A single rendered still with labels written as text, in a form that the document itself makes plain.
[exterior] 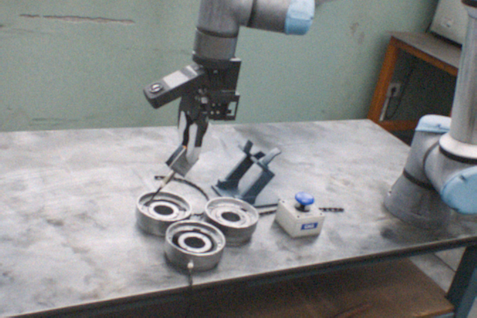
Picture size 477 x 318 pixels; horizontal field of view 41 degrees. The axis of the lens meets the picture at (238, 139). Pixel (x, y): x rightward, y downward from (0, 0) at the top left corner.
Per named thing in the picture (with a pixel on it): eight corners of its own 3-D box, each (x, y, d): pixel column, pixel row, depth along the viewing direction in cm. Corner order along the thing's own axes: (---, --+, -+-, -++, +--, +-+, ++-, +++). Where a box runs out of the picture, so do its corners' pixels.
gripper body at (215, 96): (235, 124, 116) (248, 62, 111) (193, 126, 112) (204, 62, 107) (216, 108, 122) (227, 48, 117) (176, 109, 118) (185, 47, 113)
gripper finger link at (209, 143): (219, 169, 119) (226, 123, 116) (191, 172, 116) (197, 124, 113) (211, 162, 121) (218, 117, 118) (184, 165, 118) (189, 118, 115)
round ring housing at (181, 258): (167, 234, 117) (170, 216, 116) (222, 244, 118) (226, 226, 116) (158, 267, 108) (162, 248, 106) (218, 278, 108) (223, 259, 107)
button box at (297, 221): (292, 238, 124) (297, 217, 122) (273, 218, 130) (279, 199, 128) (324, 233, 128) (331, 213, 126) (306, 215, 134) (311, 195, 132)
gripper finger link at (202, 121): (205, 150, 114) (211, 103, 111) (198, 150, 113) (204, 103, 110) (194, 140, 117) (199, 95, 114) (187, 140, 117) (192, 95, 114)
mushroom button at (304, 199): (297, 223, 125) (302, 201, 123) (286, 211, 128) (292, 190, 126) (313, 220, 127) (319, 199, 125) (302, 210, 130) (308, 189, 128)
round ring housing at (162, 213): (140, 240, 114) (143, 221, 112) (128, 209, 123) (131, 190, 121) (194, 238, 118) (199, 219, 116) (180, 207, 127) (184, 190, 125)
